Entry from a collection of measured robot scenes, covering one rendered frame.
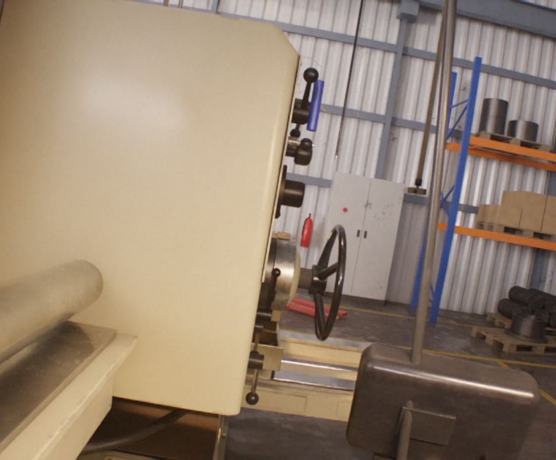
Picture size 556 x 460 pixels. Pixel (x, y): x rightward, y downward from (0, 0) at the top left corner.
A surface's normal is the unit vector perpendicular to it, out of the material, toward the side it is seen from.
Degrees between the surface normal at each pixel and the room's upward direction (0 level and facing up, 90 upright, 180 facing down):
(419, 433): 110
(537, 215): 90
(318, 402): 90
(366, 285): 90
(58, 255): 90
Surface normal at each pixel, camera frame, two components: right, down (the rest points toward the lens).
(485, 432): -0.25, 0.34
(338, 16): 0.04, 0.06
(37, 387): 0.17, -0.98
